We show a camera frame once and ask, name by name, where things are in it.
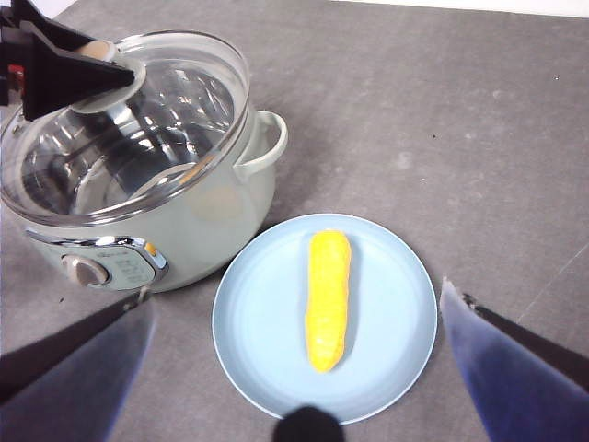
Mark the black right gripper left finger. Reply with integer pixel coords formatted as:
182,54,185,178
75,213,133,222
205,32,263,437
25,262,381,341
0,289,156,442

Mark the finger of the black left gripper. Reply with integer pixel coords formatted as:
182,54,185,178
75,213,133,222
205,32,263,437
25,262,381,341
21,43,143,122
12,0,93,50

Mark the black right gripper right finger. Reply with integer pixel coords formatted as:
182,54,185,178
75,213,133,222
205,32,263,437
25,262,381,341
440,275,589,442

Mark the glass lid with green knob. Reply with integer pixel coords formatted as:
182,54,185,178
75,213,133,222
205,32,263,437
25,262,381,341
0,29,252,227

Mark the yellow corn cob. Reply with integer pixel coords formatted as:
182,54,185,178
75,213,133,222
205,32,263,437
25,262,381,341
304,228,353,375

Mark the pale green electric steamer pot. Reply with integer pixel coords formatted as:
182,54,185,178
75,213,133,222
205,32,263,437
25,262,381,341
0,108,290,296

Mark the blue round plate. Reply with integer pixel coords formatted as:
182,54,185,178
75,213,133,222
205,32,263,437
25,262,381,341
211,213,438,425

